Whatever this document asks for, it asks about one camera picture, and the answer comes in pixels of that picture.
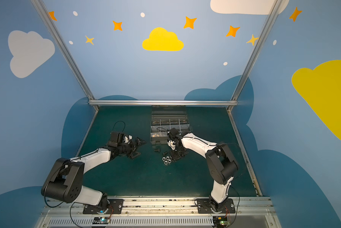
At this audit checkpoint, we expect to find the clear plastic organizer box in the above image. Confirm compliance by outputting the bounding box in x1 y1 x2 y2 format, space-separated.
150 105 192 145

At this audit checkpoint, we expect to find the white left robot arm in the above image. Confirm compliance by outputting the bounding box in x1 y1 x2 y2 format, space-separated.
41 132 146 213

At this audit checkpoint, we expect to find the pile of hex nuts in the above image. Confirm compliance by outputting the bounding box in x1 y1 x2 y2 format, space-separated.
162 156 173 165

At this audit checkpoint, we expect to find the aluminium frame post left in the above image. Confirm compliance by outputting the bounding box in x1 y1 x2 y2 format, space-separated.
31 0 95 101

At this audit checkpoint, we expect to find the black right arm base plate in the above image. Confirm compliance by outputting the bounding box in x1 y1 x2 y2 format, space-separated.
195 198 236 214

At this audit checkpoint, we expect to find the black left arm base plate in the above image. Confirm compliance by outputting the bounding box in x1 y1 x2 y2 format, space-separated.
83 199 124 215

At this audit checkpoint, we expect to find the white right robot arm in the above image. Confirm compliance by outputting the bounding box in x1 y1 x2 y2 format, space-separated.
167 128 239 212

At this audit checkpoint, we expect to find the aluminium frame post right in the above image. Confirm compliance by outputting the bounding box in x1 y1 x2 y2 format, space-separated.
227 0 284 114

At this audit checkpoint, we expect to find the aluminium frame post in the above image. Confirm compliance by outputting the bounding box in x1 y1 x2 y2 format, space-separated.
227 0 284 114
31 0 95 101

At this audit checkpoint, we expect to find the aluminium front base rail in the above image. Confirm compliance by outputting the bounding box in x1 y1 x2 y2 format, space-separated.
35 196 281 228

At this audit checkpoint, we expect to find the aluminium frame rail back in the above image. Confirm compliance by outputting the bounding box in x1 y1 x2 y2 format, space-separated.
88 100 238 106

